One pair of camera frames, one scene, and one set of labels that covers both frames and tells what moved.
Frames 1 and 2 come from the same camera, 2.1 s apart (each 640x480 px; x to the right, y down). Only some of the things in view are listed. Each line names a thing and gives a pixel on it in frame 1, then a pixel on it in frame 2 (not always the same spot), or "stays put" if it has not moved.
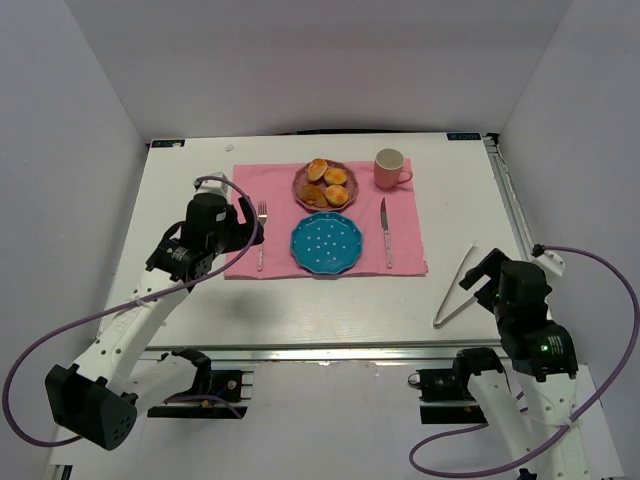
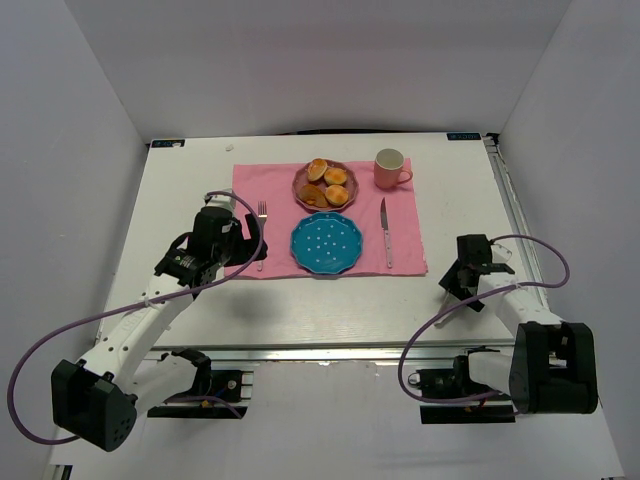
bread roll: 336,194 stays put
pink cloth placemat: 388,220 stays put
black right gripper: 486,279 -> 463,279
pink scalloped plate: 300,179 stays put
